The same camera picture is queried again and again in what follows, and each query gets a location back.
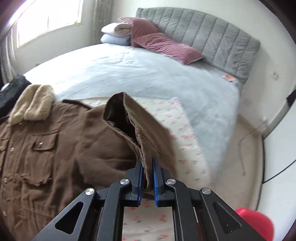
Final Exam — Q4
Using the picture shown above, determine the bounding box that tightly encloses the red plastic stool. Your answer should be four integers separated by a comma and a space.
235, 208, 274, 241

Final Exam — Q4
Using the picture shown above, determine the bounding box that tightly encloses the pink velvet pillow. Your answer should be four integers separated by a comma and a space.
134, 33, 204, 65
119, 17, 159, 47

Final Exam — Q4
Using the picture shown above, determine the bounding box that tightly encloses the grey curtain left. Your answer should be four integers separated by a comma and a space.
1, 31, 18, 84

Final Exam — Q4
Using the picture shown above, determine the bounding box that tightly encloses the grey patterned curtain right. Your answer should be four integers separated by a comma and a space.
92, 0, 113, 44

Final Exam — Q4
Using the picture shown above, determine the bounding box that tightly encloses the cable on floor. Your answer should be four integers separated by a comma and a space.
238, 116, 269, 176

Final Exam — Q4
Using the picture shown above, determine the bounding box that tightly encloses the grey padded headboard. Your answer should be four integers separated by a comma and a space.
136, 7, 260, 84

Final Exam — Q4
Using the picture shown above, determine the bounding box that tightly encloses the pink velvet pillow back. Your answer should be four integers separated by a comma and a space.
119, 17, 159, 47

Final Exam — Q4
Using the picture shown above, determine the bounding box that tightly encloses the brown jacket with fleece collar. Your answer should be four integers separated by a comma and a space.
1, 85, 176, 240

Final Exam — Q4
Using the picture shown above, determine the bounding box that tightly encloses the bright window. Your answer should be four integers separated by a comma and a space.
16, 0, 83, 48

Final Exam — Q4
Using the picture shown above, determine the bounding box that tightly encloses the folded white blanket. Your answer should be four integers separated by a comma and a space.
101, 23, 132, 37

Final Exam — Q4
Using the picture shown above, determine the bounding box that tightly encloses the pink velvet pillow front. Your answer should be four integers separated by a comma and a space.
134, 33, 204, 65

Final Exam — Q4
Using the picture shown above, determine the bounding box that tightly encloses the light blue bed cover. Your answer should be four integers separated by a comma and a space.
25, 44, 242, 174

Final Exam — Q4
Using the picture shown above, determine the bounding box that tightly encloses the folded light blue blanket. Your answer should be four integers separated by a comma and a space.
100, 34, 131, 46

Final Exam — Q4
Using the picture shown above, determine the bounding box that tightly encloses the wall socket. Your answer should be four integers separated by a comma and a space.
271, 71, 278, 80

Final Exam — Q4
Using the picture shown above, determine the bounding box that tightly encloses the cherry print white blanket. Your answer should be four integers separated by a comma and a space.
81, 97, 212, 241

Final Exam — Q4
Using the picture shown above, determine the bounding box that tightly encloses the black garment on bed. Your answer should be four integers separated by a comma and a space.
0, 74, 31, 118

